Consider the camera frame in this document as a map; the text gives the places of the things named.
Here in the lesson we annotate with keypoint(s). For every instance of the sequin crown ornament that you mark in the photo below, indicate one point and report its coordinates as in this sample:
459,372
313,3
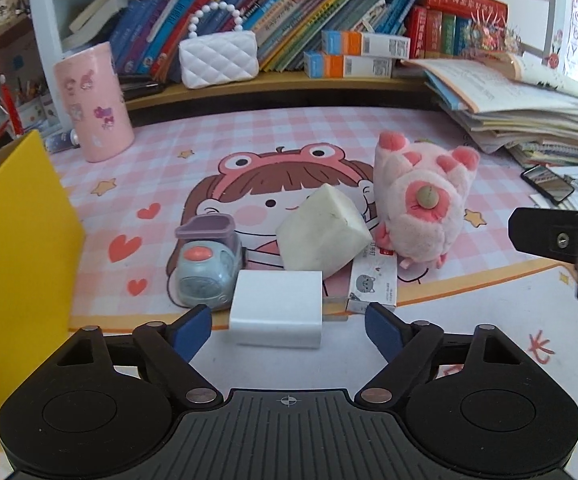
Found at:
494,35

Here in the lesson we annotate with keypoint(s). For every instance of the red tassel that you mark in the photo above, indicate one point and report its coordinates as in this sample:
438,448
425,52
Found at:
10,105

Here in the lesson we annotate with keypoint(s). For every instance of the orange white blue carton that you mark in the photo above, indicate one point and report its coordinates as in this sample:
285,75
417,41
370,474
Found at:
364,44
349,66

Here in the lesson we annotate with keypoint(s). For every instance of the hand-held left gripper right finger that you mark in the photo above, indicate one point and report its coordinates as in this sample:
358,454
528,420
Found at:
381,330

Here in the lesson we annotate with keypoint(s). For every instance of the pink cartoon cylinder container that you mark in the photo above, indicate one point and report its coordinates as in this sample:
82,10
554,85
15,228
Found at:
94,110

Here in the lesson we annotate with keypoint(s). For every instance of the pale-edged paperback book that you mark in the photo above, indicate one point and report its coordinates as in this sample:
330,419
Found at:
94,30
109,0

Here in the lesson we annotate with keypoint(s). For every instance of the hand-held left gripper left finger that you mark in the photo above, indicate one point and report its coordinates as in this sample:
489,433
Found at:
191,330

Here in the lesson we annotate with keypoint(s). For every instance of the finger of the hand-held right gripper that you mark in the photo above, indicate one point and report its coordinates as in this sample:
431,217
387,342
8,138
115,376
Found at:
539,232

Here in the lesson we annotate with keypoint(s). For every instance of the white quilted pearl handbag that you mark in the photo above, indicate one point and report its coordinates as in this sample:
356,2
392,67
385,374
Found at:
219,60

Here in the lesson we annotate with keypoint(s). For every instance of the thick red dictionary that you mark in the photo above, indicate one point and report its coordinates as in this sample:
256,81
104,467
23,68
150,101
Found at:
464,2

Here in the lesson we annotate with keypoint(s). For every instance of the row of blue spined books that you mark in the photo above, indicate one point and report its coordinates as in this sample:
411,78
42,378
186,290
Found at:
294,15

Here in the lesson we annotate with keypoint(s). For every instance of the small black phone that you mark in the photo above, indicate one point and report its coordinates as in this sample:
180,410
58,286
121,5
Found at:
546,182

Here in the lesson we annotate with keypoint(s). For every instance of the white charger block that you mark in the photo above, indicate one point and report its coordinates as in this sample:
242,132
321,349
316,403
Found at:
274,310

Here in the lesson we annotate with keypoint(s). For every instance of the grey blue desk gadget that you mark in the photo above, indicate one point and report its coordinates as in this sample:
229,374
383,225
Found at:
204,270

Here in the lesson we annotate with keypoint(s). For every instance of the white foam block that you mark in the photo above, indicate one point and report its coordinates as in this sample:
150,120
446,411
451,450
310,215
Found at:
319,235

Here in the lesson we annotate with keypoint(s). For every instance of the dark blue spray bottle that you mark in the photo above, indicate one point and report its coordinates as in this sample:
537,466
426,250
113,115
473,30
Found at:
61,141

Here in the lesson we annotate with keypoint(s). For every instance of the pink plush pig toy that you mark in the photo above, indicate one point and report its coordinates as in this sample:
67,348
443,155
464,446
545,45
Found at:
404,170

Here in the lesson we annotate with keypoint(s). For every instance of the stack of papers and workbooks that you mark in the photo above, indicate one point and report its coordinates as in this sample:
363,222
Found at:
509,105

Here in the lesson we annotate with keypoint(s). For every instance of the yellow cardboard box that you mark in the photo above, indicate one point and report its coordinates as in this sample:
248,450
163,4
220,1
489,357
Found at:
19,260

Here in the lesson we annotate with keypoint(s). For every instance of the white pen organizer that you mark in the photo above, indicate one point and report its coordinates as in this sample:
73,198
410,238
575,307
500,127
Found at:
34,105

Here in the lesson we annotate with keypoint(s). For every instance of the small white cat box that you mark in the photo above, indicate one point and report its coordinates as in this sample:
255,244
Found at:
371,285

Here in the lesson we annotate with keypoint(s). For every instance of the white wooden bookshelf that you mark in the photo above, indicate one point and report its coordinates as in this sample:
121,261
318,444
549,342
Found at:
41,10

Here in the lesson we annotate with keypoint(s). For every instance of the pink checkered printed tablecloth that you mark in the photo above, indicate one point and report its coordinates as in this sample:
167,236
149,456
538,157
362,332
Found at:
494,285

